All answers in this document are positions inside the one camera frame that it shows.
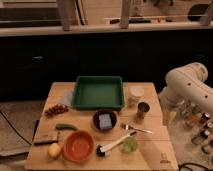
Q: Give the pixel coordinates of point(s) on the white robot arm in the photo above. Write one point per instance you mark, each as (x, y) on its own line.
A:
(186, 83)

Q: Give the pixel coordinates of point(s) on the red grape bunch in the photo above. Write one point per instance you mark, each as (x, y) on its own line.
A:
(55, 110)

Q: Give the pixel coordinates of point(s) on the metal cup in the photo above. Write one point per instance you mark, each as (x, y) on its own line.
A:
(142, 109)

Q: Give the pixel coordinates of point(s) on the brown wooden block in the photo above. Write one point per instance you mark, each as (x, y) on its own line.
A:
(46, 138)

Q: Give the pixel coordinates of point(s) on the silver fork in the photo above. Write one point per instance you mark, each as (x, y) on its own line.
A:
(129, 127)

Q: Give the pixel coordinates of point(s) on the green plastic tray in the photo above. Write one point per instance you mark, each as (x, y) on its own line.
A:
(95, 92)

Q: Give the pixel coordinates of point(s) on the white handled dish brush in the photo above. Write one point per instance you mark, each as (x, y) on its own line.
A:
(102, 150)

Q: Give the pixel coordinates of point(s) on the dark bowl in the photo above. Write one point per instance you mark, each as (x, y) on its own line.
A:
(101, 112)

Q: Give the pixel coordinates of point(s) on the orange bowl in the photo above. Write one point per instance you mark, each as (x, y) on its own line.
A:
(78, 146)

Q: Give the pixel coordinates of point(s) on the white translucent cup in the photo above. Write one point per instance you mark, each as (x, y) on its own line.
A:
(135, 93)

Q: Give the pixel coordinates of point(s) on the green chili pepper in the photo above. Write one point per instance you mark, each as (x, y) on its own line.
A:
(66, 126)

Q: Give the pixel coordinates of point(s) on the blue grey sponge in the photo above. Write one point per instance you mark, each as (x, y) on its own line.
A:
(105, 121)

